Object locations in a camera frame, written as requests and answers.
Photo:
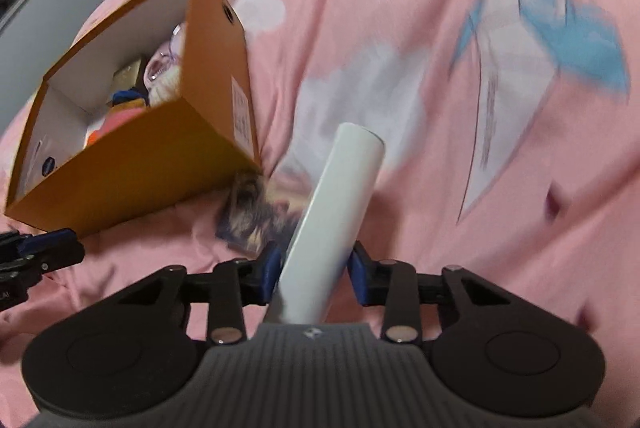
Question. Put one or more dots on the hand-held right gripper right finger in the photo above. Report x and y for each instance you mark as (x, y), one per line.
(357, 275)

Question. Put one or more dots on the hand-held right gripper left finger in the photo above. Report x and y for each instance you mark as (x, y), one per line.
(267, 273)

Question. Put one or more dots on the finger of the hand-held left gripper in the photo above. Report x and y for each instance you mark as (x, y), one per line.
(50, 240)

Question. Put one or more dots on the white cylindrical bottle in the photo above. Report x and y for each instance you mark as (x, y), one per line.
(335, 218)

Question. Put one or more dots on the orange cardboard box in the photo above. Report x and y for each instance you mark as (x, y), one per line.
(150, 168)

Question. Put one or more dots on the small brown cardboard box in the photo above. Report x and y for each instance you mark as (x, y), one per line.
(127, 75)

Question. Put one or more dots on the round glitter compact mirror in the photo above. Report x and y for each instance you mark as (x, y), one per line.
(157, 63)

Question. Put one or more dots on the dark printed picture card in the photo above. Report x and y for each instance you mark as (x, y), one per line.
(250, 218)

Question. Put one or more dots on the blue and yellow toy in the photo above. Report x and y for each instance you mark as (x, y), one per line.
(127, 97)

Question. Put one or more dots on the pink printed blanket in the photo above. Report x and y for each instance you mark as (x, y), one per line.
(400, 58)

